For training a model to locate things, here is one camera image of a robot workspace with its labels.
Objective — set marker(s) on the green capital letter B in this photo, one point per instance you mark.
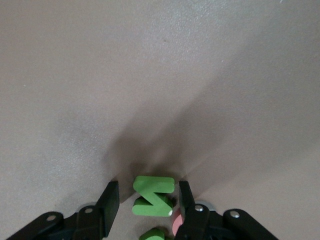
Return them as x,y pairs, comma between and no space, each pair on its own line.
151,235

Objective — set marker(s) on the red round capital letter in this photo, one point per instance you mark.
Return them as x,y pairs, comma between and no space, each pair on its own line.
177,222

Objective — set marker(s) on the green capital letter N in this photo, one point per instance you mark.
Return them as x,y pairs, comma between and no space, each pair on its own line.
153,200

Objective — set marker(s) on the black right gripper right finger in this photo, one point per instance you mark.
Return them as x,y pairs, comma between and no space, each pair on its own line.
191,215

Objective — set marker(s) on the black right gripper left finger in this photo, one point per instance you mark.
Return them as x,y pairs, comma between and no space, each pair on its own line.
107,210

